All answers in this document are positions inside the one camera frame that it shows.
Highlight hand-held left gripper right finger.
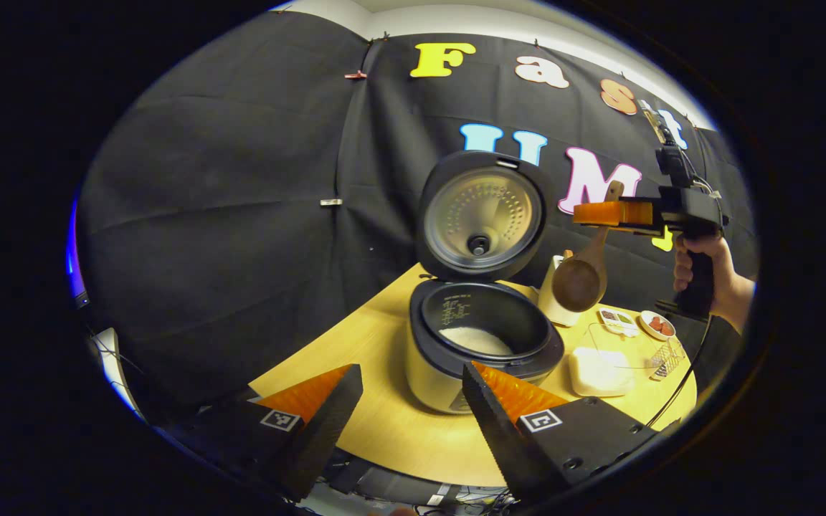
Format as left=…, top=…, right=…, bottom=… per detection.
left=462, top=362, right=661, bottom=502

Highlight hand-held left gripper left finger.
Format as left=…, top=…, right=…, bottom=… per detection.
left=155, top=363, right=364, bottom=502

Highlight wooden spoon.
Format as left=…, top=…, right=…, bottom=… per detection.
left=551, top=181, right=625, bottom=312

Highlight silver black rice cooker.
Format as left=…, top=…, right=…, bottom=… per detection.
left=404, top=150, right=566, bottom=415

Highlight metal wire chopstick holder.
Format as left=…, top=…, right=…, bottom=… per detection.
left=648, top=337, right=688, bottom=382

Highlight white divided bean dish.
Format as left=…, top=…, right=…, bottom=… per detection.
left=598, top=308, right=640, bottom=336

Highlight white toaster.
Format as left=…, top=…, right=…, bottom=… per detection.
left=537, top=251, right=586, bottom=328

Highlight white round plate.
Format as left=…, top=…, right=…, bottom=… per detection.
left=639, top=310, right=676, bottom=341

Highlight black backdrop cloth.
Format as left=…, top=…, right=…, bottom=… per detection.
left=76, top=11, right=758, bottom=424

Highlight bundle of cables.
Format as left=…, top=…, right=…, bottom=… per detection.
left=413, top=484, right=521, bottom=515

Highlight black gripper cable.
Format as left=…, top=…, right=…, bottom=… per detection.
left=646, top=315, right=715, bottom=429

